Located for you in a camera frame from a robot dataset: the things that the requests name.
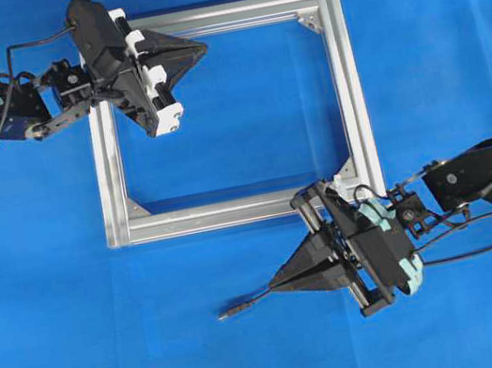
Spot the aluminium extrusion square frame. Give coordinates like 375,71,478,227
88,0,386,249

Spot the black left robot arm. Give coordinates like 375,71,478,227
0,8,208,141

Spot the black wire with metal plug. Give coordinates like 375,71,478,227
206,205,492,322

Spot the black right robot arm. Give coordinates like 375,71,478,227
268,139,492,316

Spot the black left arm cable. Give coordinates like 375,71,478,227
0,24,100,166

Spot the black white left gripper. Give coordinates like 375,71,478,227
86,8,208,138

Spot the blue table cloth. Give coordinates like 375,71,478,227
0,0,492,368

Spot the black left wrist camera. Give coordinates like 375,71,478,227
66,0,127,80

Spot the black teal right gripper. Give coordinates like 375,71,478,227
269,181,423,317

